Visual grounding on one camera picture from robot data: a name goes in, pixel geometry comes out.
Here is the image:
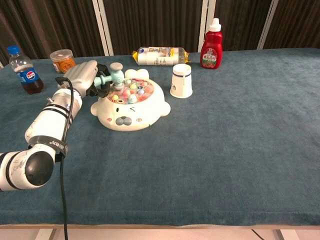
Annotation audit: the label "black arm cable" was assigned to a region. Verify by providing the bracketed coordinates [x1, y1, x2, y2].
[55, 76, 76, 240]

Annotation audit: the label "mint green toy hammer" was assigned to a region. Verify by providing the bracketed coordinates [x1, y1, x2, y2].
[93, 62, 125, 91]

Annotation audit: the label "white paper cup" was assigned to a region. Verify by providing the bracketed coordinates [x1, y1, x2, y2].
[169, 63, 194, 99]

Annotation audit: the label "Pepsi cola bottle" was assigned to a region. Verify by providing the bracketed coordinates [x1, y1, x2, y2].
[6, 45, 45, 95]

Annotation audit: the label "blue table cloth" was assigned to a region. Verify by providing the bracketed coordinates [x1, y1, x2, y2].
[0, 47, 320, 227]

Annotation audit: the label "clear jar orange contents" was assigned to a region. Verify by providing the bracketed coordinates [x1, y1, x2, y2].
[49, 48, 77, 74]

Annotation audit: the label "white seal whack-a-mole toy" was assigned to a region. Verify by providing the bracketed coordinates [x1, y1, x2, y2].
[90, 68, 172, 132]

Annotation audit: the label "white table leg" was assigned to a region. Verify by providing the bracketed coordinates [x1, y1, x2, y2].
[34, 228, 57, 240]
[276, 229, 301, 240]

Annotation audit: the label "yellow white snack package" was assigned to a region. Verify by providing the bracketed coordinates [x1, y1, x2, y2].
[132, 46, 191, 67]

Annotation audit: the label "red ketchup squeeze bottle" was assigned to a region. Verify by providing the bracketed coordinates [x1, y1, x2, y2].
[199, 17, 224, 69]

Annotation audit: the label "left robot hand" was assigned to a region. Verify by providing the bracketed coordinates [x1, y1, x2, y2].
[62, 59, 112, 100]

